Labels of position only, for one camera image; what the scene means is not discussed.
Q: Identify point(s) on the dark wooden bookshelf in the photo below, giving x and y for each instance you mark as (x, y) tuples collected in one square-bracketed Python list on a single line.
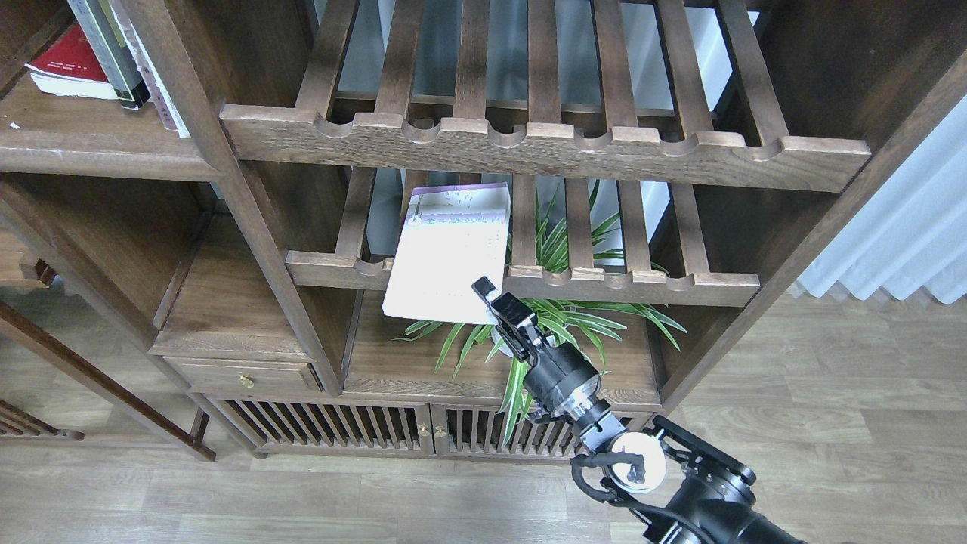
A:
[(241, 250)]

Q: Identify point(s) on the pale purple white book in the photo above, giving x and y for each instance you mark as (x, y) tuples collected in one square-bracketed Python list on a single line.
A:
[(452, 236)]

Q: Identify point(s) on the red cover book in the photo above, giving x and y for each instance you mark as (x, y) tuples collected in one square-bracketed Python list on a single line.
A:
[(70, 68)]

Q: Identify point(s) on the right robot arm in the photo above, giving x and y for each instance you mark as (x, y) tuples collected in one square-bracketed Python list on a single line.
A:
[(679, 486)]

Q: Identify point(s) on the green black cover book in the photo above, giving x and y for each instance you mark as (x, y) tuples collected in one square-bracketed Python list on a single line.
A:
[(104, 34)]

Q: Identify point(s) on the green spider plant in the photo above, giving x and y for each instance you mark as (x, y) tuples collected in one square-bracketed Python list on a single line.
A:
[(562, 319)]

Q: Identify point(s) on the white curtain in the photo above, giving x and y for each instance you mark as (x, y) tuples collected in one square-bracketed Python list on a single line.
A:
[(911, 235)]

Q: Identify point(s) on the white book spine upright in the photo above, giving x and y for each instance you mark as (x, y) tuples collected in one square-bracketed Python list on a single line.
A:
[(168, 113)]

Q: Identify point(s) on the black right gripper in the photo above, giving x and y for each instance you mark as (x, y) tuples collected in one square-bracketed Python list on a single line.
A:
[(560, 377)]

